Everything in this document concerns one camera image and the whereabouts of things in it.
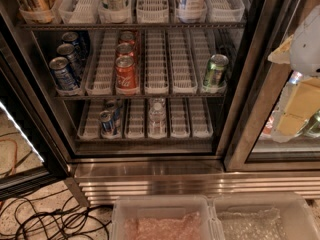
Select left clear plastic bin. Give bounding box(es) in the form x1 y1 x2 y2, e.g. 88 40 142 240
110 195 225 240

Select clear plastic bin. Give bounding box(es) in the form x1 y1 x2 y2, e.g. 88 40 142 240
110 195 225 240
214 193 320 240

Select black floor cables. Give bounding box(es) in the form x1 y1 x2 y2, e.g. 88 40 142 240
0 187 111 240

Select blue can on bottom shelf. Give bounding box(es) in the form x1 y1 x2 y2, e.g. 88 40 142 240
99 110 116 136

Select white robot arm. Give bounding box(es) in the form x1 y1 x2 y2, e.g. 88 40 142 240
268 5 320 137

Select open fridge door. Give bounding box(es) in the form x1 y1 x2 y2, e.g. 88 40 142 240
0 17 67 201

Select orange floor cable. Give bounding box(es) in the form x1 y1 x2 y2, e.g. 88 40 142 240
0 137 19 178

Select middle red coca-cola can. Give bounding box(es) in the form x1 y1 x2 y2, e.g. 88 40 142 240
116 43 134 57

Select green soda can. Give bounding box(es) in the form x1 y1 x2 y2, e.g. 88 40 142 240
203 54 229 88

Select clear water bottle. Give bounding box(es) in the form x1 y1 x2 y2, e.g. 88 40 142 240
148 98 166 137

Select right glass fridge door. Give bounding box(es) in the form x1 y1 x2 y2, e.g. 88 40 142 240
224 0 320 171

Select blue pepsi can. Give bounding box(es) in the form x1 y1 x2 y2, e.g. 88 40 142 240
61 31 89 58
57 43 83 77
49 57 79 91

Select right clear plastic bin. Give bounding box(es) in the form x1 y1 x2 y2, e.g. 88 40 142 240
214 193 320 240

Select front red coca-cola can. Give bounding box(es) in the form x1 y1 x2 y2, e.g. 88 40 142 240
115 56 136 89

